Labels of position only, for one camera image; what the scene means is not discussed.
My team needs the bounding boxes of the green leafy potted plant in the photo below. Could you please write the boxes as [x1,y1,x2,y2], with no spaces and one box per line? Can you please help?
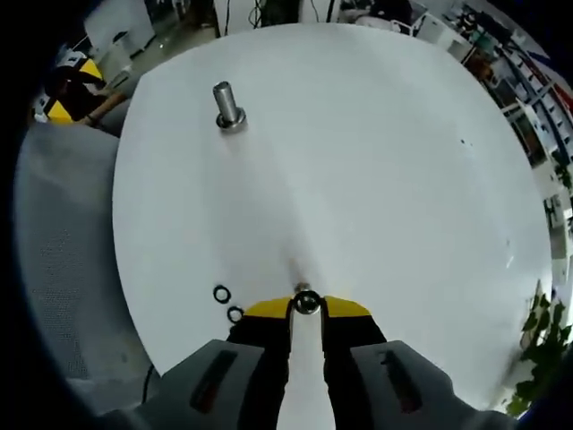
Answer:
[504,290,573,417]

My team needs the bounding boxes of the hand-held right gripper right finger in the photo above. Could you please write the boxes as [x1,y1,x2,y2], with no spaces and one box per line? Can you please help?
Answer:
[319,295,521,430]

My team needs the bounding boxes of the white low cabinet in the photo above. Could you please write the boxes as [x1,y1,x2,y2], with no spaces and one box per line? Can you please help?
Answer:
[83,0,157,62]

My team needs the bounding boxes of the black cable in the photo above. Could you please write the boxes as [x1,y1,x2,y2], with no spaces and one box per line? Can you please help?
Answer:
[141,364,157,403]

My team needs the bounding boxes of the large threaded steel stud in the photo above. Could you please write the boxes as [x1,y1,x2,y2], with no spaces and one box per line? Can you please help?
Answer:
[212,81,249,134]

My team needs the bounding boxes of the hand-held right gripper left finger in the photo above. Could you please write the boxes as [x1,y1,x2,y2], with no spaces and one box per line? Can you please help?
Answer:
[96,296,295,430]

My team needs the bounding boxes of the grey mesh office chair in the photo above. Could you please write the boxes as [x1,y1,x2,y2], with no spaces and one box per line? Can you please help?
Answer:
[14,121,156,384]

